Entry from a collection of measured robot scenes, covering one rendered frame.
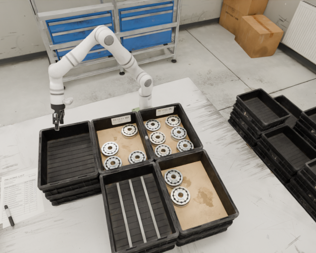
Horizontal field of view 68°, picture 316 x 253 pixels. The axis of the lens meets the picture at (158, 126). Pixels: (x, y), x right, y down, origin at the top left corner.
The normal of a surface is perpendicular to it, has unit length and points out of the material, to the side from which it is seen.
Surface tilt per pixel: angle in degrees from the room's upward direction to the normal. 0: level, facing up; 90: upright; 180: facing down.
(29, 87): 0
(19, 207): 0
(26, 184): 0
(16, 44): 90
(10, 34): 90
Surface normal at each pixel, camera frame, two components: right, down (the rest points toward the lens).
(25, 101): 0.03, -0.66
